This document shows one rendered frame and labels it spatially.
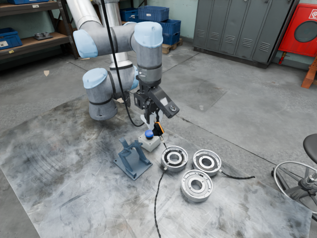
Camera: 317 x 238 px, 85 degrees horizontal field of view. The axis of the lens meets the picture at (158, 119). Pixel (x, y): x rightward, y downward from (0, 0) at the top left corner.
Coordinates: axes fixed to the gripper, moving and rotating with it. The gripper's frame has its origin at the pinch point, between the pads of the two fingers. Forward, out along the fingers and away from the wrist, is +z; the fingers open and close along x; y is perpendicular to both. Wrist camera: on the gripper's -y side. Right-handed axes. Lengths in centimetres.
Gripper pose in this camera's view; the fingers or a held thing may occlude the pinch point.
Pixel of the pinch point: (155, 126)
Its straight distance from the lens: 67.4
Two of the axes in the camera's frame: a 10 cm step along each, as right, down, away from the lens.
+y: -7.4, -4.4, 5.2
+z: 0.0, 7.6, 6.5
